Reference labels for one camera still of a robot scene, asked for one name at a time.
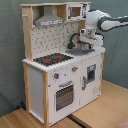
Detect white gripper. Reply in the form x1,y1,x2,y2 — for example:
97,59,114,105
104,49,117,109
78,27,105,48

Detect small steel pot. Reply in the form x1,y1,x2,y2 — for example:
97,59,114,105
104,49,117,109
80,42,92,50

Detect white oven door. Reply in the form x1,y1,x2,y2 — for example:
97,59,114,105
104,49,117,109
49,79,80,125

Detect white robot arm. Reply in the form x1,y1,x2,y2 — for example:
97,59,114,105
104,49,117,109
80,9,128,46

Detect wooden toy kitchen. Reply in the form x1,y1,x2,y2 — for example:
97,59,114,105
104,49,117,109
22,2,105,127

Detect black toy faucet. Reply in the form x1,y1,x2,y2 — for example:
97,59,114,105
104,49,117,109
67,33,80,49

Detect grey sink basin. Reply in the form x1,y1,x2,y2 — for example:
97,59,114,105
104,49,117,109
65,48,95,56

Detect toy microwave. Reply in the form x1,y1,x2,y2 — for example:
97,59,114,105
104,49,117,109
66,3,90,21

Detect right red stove knob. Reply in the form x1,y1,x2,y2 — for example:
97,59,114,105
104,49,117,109
72,66,78,72

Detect red stove knob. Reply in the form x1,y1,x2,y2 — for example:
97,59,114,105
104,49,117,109
54,73,60,79
72,66,78,72

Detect white cabinet door with dispenser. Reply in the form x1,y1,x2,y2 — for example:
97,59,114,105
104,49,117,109
80,55,102,106

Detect green backdrop curtain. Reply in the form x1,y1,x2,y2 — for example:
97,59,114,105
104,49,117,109
0,0,128,117

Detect black stovetop with red burners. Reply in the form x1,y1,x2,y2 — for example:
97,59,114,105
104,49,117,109
34,53,71,66

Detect grey range hood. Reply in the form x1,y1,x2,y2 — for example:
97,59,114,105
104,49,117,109
35,5,64,27

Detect left red stove knob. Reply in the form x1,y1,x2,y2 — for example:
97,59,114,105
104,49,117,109
54,73,60,79

